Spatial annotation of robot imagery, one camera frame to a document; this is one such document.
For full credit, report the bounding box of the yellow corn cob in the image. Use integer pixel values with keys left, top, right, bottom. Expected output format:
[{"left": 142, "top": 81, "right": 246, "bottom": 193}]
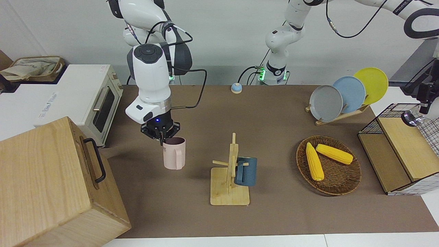
[
  {"left": 316, "top": 144, "right": 354, "bottom": 165},
  {"left": 306, "top": 142, "right": 325, "bottom": 181}
]

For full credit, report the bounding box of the cream toaster oven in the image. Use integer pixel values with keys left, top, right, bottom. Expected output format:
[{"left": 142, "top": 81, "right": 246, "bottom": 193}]
[{"left": 34, "top": 64, "right": 124, "bottom": 147}]

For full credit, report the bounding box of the brown tray with cloth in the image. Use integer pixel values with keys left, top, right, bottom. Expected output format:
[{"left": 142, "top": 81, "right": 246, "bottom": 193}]
[{"left": 9, "top": 56, "right": 66, "bottom": 83}]

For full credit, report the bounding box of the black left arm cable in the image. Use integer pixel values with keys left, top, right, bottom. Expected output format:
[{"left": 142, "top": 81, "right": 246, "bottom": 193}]
[{"left": 325, "top": 0, "right": 439, "bottom": 94}]

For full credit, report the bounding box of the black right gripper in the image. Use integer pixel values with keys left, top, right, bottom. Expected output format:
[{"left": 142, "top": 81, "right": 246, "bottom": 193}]
[{"left": 141, "top": 110, "right": 180, "bottom": 146}]

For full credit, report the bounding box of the dark teal mug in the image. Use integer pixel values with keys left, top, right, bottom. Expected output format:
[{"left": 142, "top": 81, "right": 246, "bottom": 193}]
[{"left": 235, "top": 156, "right": 258, "bottom": 187}]

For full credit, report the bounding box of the grey plate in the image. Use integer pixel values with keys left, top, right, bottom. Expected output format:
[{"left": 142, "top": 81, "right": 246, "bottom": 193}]
[{"left": 309, "top": 85, "right": 343, "bottom": 122}]

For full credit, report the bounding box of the light blue plate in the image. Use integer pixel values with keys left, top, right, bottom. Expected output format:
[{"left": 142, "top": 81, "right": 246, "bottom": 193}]
[{"left": 332, "top": 76, "right": 366, "bottom": 114}]

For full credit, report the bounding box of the pink mug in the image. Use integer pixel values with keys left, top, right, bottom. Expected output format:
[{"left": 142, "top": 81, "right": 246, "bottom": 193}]
[{"left": 163, "top": 137, "right": 186, "bottom": 170}]

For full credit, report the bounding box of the brown table mat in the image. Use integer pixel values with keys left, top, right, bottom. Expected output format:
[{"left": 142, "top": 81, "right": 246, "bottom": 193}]
[{"left": 99, "top": 84, "right": 439, "bottom": 239}]

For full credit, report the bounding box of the wooden plate rack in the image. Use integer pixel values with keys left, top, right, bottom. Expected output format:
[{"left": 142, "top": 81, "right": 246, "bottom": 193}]
[{"left": 305, "top": 103, "right": 370, "bottom": 126}]

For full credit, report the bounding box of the wooden cabinet with black handle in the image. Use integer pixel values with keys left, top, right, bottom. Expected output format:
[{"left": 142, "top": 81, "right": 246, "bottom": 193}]
[{"left": 0, "top": 116, "right": 132, "bottom": 247}]

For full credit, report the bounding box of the black base power cable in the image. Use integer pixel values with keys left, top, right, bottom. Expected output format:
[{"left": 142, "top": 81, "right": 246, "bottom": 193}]
[{"left": 238, "top": 65, "right": 262, "bottom": 85}]

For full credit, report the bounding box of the wooden mug tree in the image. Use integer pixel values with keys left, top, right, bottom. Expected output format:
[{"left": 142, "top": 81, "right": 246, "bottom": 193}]
[{"left": 210, "top": 132, "right": 251, "bottom": 206}]

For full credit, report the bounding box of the yellow plate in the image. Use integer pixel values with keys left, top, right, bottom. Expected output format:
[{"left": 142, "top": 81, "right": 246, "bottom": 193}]
[{"left": 353, "top": 67, "right": 389, "bottom": 105}]

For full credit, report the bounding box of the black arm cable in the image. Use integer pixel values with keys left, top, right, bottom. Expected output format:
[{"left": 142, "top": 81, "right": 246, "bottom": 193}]
[
  {"left": 325, "top": 0, "right": 439, "bottom": 94},
  {"left": 123, "top": 21, "right": 208, "bottom": 110}
]

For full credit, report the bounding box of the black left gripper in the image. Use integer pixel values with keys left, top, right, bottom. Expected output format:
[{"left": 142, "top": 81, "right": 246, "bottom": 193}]
[{"left": 417, "top": 65, "right": 439, "bottom": 115}]

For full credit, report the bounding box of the round wicker basket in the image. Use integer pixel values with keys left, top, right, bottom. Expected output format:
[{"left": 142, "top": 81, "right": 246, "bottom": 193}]
[{"left": 296, "top": 136, "right": 362, "bottom": 196}]

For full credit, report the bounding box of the crumpled beige bag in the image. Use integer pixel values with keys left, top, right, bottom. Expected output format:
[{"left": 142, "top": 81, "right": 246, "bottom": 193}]
[{"left": 1, "top": 58, "right": 58, "bottom": 82}]

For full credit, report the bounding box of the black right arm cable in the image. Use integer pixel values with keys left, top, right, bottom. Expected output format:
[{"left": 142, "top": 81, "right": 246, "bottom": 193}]
[{"left": 123, "top": 21, "right": 208, "bottom": 110}]

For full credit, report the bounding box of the wire basket with wooden shelf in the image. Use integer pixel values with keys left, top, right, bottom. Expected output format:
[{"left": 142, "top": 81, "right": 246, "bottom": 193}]
[{"left": 358, "top": 103, "right": 439, "bottom": 196}]

